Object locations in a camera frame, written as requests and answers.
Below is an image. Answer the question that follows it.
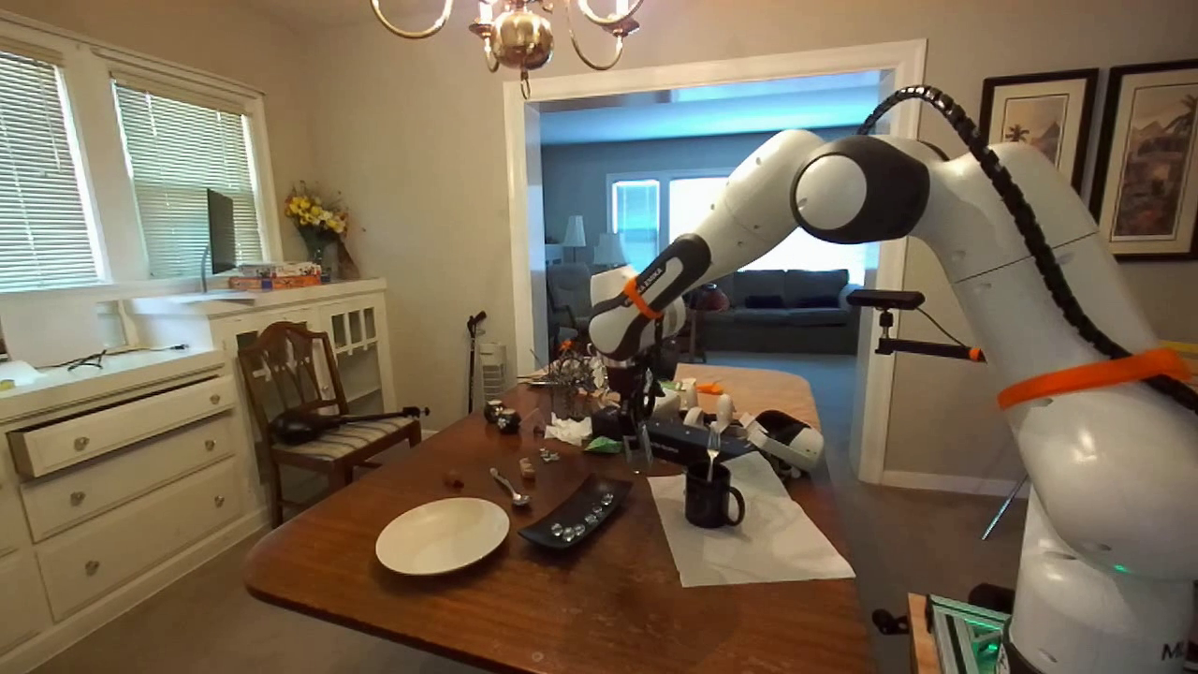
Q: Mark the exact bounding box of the white round plate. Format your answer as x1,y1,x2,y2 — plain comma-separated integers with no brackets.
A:
373,498,510,576

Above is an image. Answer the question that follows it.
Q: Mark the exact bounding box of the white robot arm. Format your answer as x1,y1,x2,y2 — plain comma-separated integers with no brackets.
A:
588,128,1198,674

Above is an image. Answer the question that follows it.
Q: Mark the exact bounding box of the white sideboard with drawers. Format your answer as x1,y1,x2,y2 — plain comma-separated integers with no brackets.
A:
0,352,265,674

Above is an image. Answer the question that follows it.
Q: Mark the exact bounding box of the white glass door cabinet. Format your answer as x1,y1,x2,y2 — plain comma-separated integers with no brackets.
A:
126,278,400,444

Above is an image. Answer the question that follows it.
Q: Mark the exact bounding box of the long black box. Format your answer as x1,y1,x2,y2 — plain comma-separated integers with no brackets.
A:
591,414,752,464

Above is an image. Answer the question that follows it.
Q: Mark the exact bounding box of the wooden chair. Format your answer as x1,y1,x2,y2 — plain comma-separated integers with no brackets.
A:
235,321,423,520

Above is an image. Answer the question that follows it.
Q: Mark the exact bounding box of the white VR headset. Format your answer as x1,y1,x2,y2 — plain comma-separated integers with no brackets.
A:
748,409,823,472

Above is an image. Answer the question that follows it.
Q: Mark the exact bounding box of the right framed picture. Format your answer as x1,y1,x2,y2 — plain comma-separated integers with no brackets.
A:
1094,60,1198,261

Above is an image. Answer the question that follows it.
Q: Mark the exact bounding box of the black mug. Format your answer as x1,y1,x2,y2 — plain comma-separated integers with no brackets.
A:
687,464,747,527

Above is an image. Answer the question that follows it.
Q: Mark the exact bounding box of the white paper sheet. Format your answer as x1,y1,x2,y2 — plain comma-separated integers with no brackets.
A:
647,454,854,588

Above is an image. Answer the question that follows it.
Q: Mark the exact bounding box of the left framed picture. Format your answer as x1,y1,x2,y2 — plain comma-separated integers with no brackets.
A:
980,69,1101,183

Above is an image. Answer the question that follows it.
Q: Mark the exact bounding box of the black rectangular tray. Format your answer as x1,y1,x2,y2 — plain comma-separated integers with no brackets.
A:
526,477,632,556

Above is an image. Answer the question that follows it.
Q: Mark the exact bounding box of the brass chandelier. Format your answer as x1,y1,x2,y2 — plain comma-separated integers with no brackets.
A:
367,0,651,82

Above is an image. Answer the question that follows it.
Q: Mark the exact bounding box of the framed picture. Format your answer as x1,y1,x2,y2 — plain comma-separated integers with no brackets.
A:
980,69,1101,183
1094,60,1198,261

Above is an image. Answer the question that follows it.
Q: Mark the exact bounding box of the yellow flower bouquet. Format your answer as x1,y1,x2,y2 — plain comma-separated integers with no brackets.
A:
285,183,349,281

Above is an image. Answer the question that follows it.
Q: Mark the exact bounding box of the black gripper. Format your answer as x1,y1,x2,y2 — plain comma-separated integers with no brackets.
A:
627,357,662,472

